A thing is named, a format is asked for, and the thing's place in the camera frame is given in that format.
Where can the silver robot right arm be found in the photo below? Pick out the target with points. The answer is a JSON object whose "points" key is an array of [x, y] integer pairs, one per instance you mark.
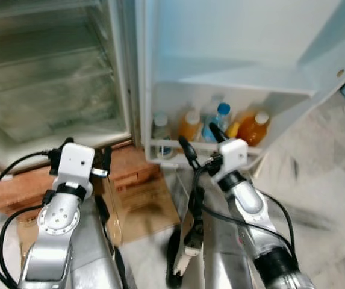
{"points": [[247, 205]]}

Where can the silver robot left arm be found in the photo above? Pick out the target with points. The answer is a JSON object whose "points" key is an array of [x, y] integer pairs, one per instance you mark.
{"points": [[58, 220]]}

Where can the clear fridge shelf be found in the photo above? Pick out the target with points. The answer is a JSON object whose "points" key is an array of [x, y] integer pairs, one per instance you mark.
{"points": [[46, 69], [40, 12]]}

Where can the small yellow bottle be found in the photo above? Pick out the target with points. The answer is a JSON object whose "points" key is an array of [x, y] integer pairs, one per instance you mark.
{"points": [[233, 129]]}

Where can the blue capped water bottle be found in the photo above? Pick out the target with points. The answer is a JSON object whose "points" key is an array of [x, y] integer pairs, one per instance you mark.
{"points": [[223, 109]]}

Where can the clear bottle white cap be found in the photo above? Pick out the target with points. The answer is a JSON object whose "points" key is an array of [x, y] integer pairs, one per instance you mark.
{"points": [[162, 132]]}

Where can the large orange juice bottle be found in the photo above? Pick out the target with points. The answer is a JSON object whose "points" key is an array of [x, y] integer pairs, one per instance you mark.
{"points": [[255, 131]]}

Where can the brown cardboard sheet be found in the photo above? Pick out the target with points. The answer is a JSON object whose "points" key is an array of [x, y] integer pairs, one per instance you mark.
{"points": [[142, 211]]}

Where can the grey robot left leg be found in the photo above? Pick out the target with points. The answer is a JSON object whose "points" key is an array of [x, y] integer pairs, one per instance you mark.
{"points": [[94, 253]]}

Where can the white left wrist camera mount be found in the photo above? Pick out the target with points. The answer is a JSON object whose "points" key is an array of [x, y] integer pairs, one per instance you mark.
{"points": [[76, 164]]}

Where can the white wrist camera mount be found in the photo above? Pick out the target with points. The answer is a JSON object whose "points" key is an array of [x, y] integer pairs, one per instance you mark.
{"points": [[76, 164], [233, 155]]}

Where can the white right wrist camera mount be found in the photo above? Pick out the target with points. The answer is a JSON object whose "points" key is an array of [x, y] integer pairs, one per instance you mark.
{"points": [[233, 155]]}

